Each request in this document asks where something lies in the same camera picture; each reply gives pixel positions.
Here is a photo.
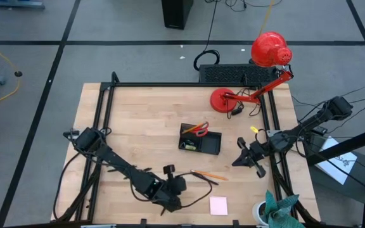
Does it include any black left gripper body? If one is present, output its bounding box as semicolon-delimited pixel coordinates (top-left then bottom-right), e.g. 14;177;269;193
158;163;189;213

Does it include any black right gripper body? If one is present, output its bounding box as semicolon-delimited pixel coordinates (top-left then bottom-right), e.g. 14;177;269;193
236;136;271;179

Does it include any orange pencil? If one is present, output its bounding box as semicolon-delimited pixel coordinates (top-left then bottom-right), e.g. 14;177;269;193
195;170;229;182
181;123;202;134

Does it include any black mesh desk organizer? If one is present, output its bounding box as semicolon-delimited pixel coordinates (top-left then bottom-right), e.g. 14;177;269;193
178;122;223;156

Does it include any pink sticky note pad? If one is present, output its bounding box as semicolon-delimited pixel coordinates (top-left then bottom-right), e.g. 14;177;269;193
209;196;229;216

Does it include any black power adapter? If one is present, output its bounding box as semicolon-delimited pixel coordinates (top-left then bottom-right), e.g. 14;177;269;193
311;125;328;136

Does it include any black keyboard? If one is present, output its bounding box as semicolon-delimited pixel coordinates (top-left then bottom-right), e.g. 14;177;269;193
198;63;280;86

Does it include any white printed paper sheet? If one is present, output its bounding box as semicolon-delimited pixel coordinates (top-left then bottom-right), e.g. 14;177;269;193
315;136;359;186

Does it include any red desk lamp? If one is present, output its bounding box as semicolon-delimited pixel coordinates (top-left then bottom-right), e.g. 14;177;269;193
210;30;295;114

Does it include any black computer tower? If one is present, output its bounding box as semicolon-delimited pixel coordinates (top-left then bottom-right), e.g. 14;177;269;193
161;0;194;30

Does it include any blue-grey floor bar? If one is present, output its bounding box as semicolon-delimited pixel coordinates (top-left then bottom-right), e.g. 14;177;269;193
0;0;46;10

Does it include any black left wrist camera cable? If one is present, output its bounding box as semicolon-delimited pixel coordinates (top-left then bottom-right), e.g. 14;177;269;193
130;172;214;210

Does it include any black lamp power cable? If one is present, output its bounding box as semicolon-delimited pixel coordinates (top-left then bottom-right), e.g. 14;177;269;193
225;87;263;120

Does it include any large black frame beam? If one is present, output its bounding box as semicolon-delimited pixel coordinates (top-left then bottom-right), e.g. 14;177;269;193
305;122;365;228

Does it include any black coiled cable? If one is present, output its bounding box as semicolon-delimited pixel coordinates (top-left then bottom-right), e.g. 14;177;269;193
193;0;221;72

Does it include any yellow hanging cord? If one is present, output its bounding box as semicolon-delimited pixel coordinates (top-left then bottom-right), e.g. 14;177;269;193
258;0;276;36

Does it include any yellow floor cable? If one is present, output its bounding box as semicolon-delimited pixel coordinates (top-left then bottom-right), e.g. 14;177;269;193
0;34;23;107

